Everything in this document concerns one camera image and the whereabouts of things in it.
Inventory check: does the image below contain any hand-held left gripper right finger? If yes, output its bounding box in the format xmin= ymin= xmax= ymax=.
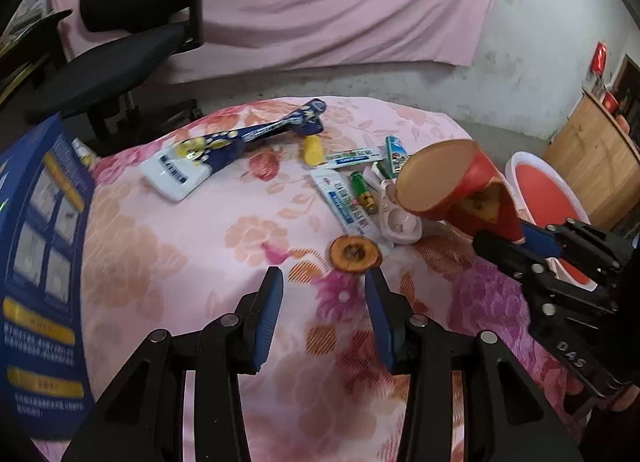
xmin=364 ymin=269 xmax=586 ymax=462

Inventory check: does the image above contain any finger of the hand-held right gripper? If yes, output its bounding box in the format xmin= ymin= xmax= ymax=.
xmin=521 ymin=219 xmax=626 ymax=287
xmin=472 ymin=231 xmax=561 ymax=323

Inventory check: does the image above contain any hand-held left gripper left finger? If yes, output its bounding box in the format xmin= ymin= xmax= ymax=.
xmin=60 ymin=267 xmax=286 ymax=462

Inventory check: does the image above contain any red bin with white rim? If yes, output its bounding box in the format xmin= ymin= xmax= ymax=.
xmin=505 ymin=152 xmax=598 ymax=293

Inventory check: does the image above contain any red paper cup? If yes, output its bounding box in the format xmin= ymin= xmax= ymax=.
xmin=397 ymin=139 xmax=526 ymax=245

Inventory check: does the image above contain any green battery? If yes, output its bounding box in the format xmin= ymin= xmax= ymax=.
xmin=350 ymin=171 xmax=379 ymax=215

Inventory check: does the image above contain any yellow plastic cap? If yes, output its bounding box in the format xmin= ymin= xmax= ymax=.
xmin=300 ymin=134 xmax=323 ymax=165

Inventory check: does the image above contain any round orange peel slice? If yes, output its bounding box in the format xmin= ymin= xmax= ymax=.
xmin=329 ymin=236 xmax=384 ymax=273

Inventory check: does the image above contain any curved wooden counter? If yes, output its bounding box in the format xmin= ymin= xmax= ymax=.
xmin=542 ymin=86 xmax=640 ymax=233

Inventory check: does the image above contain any white pink plastic case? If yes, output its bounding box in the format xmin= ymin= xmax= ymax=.
xmin=379 ymin=178 xmax=423 ymax=244

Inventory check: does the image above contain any pink floral tablecloth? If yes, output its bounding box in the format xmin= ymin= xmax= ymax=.
xmin=35 ymin=96 xmax=596 ymax=462

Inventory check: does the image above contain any large white toothpaste tube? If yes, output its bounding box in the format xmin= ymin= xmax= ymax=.
xmin=310 ymin=168 xmax=388 ymax=253

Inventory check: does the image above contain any green white small carton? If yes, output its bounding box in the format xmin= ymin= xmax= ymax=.
xmin=384 ymin=136 xmax=412 ymax=177

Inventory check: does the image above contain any small white toothpaste tube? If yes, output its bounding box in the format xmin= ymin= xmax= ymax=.
xmin=325 ymin=147 xmax=386 ymax=170

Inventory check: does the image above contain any navy blue toothbrush package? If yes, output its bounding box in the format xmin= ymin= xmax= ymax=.
xmin=140 ymin=98 xmax=327 ymax=203

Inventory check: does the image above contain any framed picture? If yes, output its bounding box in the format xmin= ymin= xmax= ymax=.
xmin=612 ymin=54 xmax=640 ymax=107

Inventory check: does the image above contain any red hanging ornament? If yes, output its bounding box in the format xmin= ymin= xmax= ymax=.
xmin=590 ymin=40 xmax=608 ymax=76

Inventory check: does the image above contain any blue printed cardboard box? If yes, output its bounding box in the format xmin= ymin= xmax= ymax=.
xmin=0 ymin=114 xmax=98 ymax=440

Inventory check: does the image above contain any pink hanging cloth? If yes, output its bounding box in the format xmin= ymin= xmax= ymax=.
xmin=47 ymin=0 xmax=516 ymax=85

